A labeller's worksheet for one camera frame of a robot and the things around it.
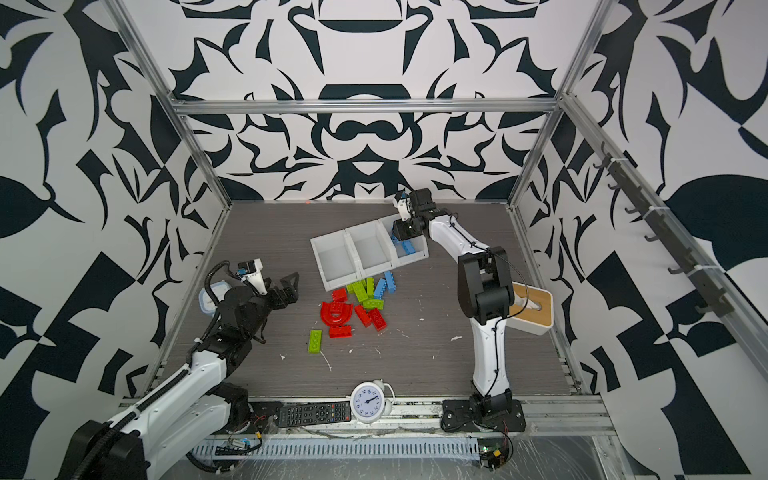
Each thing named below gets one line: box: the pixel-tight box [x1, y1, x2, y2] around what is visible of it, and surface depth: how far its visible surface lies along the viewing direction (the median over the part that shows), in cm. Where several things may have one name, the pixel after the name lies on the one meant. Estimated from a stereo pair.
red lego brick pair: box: [355, 305, 388, 332], surface depth 91 cm
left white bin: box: [310, 230, 362, 291], surface depth 103 cm
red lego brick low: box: [329, 325, 353, 339], surface depth 89 cm
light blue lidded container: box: [198, 280, 232, 316], surface depth 93 cm
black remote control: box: [277, 401, 352, 428], surface depth 76 cm
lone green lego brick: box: [307, 329, 323, 354], surface depth 88 cm
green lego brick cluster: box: [346, 277, 385, 310], surface depth 96 cm
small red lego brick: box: [331, 288, 348, 302], surface depth 96 cm
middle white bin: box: [345, 219, 397, 279], surface depth 104 cm
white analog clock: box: [350, 379, 396, 425], surface depth 76 cm
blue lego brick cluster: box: [374, 270, 397, 300], surface depth 98 cm
